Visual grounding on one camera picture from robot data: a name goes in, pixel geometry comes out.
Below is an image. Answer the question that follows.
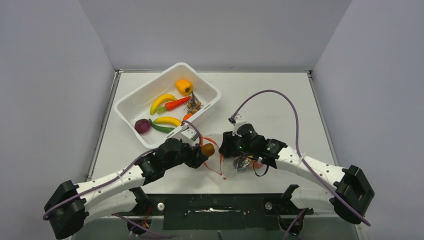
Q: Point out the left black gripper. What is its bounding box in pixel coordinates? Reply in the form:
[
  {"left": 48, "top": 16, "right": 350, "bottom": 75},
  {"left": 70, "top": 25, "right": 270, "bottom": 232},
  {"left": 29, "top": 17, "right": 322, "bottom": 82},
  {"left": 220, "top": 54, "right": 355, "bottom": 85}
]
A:
[{"left": 164, "top": 138, "right": 207, "bottom": 170}]

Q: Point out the brown fake kiwi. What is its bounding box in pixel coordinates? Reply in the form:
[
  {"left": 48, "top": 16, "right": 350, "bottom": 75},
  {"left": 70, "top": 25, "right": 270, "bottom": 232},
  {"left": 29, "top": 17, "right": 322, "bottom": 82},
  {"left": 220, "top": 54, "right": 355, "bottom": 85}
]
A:
[{"left": 200, "top": 143, "right": 215, "bottom": 157}]

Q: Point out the dark fake plum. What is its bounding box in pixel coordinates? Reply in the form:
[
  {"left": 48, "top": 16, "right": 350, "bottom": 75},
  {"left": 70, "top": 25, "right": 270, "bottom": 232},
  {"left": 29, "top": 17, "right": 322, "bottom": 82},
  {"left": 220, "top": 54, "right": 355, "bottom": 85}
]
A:
[{"left": 232, "top": 156, "right": 252, "bottom": 172}]

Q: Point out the clear zip top bag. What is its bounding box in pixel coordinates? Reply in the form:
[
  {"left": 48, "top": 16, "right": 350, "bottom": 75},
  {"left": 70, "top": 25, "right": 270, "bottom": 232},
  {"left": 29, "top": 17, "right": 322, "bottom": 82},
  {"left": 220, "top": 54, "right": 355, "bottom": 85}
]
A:
[{"left": 198, "top": 135, "right": 266, "bottom": 181}]

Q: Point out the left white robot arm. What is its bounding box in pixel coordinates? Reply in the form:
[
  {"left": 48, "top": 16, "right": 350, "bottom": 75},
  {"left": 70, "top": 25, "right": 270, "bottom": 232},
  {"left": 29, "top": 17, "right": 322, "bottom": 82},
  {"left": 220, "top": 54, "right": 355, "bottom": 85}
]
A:
[{"left": 42, "top": 138, "right": 215, "bottom": 240}]

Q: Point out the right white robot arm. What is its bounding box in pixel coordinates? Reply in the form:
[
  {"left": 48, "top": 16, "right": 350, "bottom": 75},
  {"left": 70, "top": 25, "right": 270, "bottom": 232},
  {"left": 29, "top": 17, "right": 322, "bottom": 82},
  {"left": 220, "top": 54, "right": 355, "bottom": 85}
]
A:
[{"left": 219, "top": 123, "right": 375, "bottom": 226}]

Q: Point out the red fake fruit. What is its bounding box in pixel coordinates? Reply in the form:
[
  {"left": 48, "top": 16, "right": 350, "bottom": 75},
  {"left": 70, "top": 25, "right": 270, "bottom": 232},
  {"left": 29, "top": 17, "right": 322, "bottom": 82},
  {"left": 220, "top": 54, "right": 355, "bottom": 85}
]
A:
[{"left": 252, "top": 161, "right": 264, "bottom": 170}]

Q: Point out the green fake chili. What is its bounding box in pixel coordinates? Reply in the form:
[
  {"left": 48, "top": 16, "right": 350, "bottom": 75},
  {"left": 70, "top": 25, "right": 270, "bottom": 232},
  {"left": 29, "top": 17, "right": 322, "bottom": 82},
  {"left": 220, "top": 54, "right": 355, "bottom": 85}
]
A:
[{"left": 148, "top": 118, "right": 175, "bottom": 134}]

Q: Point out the small orange fake fruit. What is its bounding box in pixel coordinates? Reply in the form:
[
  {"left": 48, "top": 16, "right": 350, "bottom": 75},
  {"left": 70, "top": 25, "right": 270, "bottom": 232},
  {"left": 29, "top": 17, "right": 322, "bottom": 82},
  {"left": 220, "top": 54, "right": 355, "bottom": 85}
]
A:
[{"left": 183, "top": 113, "right": 194, "bottom": 121}]

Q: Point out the small yellow fake banana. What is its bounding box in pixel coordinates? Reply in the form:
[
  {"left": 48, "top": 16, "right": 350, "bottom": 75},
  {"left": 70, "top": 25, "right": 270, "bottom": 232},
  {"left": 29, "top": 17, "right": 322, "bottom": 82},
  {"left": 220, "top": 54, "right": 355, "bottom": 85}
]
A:
[{"left": 153, "top": 116, "right": 182, "bottom": 127}]

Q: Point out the brown fake berry twig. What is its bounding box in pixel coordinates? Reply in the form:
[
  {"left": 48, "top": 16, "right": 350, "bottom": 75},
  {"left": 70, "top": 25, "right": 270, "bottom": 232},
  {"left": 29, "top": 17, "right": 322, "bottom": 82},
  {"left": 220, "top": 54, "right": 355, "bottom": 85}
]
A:
[{"left": 184, "top": 92, "right": 203, "bottom": 114}]

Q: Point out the orange fake carrot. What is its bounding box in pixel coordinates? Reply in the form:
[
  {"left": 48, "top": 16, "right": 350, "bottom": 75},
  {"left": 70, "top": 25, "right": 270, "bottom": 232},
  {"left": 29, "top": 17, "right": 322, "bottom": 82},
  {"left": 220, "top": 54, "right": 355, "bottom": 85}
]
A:
[{"left": 156, "top": 96, "right": 192, "bottom": 114}]

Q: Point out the purple fake onion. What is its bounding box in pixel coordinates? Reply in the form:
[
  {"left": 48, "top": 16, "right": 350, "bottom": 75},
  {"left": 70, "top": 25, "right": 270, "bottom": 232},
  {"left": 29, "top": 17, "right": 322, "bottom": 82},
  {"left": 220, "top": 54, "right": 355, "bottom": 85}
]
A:
[{"left": 134, "top": 118, "right": 151, "bottom": 135}]

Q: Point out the orange yellow fake pepper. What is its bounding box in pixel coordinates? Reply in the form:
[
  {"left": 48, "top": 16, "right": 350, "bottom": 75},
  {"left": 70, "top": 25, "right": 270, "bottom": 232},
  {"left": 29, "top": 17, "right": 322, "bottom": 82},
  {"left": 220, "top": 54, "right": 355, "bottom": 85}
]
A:
[{"left": 175, "top": 79, "right": 193, "bottom": 97}]

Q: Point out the white plastic bin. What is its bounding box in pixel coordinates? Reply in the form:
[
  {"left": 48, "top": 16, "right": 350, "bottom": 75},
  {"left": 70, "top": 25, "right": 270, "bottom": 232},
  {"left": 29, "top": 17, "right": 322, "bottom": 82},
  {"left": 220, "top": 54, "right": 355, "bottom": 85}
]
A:
[{"left": 113, "top": 62, "right": 222, "bottom": 149}]

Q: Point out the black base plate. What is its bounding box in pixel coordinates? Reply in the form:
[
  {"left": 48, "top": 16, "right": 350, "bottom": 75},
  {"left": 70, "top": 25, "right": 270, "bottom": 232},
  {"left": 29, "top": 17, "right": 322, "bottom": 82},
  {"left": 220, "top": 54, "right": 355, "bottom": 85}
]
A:
[{"left": 112, "top": 193, "right": 319, "bottom": 233}]

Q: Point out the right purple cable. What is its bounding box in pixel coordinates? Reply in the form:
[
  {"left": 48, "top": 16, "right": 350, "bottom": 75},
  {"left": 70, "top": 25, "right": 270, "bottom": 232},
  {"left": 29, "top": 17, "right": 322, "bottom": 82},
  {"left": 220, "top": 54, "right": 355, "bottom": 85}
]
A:
[{"left": 228, "top": 89, "right": 372, "bottom": 240}]

